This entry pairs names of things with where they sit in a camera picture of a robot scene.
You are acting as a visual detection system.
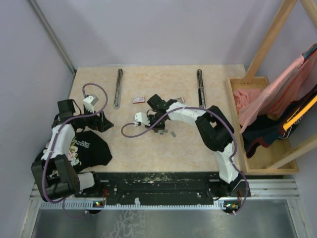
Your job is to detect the grey staple box tray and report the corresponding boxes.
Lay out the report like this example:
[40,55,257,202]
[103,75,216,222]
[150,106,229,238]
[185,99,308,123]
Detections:
[175,97,185,104]

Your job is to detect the black silver stapler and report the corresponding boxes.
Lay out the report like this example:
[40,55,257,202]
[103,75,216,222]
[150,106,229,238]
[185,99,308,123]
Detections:
[197,69,206,108]
[113,68,123,110]

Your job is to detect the pink cloth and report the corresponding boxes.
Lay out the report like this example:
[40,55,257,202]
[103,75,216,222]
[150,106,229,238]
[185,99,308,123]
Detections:
[233,44,317,133]

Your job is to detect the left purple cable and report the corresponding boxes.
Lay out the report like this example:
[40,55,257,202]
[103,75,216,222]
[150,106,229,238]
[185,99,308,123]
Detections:
[41,83,109,219]

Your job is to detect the dark navy garment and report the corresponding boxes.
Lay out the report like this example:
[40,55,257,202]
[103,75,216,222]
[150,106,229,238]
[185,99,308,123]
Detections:
[242,92,317,158]

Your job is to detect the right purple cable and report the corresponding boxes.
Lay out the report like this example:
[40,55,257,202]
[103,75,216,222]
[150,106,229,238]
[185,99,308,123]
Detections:
[121,107,248,215]

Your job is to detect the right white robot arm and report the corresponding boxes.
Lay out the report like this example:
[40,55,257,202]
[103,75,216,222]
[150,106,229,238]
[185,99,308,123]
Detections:
[145,94,241,196]

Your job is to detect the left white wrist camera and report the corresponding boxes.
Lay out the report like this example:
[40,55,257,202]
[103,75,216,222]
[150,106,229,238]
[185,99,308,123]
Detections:
[83,95,99,114]

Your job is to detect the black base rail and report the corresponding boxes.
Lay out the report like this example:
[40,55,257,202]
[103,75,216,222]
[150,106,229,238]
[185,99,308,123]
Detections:
[76,172,250,206]

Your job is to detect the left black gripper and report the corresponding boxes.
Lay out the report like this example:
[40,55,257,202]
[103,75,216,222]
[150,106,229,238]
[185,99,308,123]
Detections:
[74,104,113,132]

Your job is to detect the red staple box sleeve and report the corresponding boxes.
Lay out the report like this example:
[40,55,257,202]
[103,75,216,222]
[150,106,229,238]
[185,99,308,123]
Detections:
[132,96,145,104]

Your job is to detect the purple cable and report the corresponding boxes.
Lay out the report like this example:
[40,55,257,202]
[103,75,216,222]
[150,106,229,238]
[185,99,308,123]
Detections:
[121,107,248,215]
[41,83,109,219]

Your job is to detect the black floral t-shirt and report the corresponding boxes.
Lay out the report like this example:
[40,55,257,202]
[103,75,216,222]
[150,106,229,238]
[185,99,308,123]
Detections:
[34,130,113,174]

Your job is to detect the wooden rack frame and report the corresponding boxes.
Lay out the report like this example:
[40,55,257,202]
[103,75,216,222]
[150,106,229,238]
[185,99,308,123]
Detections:
[242,0,317,169]

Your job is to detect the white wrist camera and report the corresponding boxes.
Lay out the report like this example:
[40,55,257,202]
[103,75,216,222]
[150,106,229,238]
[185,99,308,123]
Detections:
[134,112,151,126]
[83,95,99,114]

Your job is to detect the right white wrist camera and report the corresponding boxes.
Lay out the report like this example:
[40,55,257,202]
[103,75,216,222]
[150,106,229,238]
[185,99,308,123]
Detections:
[134,112,151,126]

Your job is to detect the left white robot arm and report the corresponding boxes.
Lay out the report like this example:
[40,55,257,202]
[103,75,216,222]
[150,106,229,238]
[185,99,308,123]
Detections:
[31,96,114,203]

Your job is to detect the wooden tray box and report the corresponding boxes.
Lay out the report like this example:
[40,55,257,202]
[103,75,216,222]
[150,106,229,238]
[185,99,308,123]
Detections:
[225,76,299,175]

